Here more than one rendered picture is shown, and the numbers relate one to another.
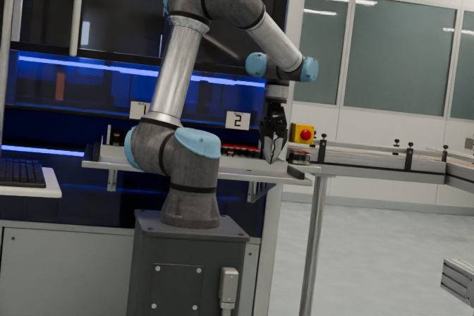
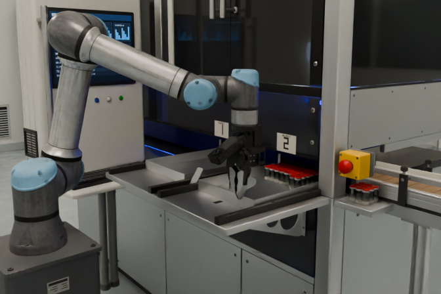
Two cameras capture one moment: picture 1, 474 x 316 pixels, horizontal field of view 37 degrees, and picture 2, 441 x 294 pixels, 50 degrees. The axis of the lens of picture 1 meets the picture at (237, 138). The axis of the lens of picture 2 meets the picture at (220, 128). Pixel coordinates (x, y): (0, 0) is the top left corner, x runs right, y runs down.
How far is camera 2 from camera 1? 205 cm
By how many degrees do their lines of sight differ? 62
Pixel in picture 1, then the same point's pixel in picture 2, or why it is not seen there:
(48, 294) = (185, 268)
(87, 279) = (202, 266)
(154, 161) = not seen: hidden behind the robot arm
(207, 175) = (18, 206)
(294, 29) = (332, 34)
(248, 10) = (62, 43)
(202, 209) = (16, 235)
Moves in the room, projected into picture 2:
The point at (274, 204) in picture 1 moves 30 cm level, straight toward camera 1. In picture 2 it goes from (323, 243) to (236, 261)
